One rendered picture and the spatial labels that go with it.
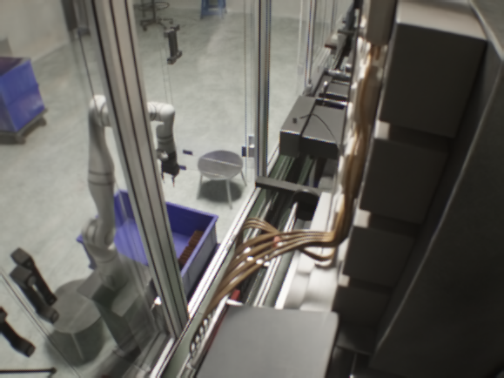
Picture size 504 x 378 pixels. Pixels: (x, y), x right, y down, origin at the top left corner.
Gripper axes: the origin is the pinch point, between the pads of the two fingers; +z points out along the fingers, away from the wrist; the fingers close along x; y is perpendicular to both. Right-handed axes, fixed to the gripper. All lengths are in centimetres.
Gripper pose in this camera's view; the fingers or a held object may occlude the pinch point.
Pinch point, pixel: (169, 185)
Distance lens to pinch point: 172.1
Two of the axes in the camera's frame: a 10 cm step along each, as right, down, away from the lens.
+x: -9.0, -2.9, 3.3
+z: 0.0, 7.5, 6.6
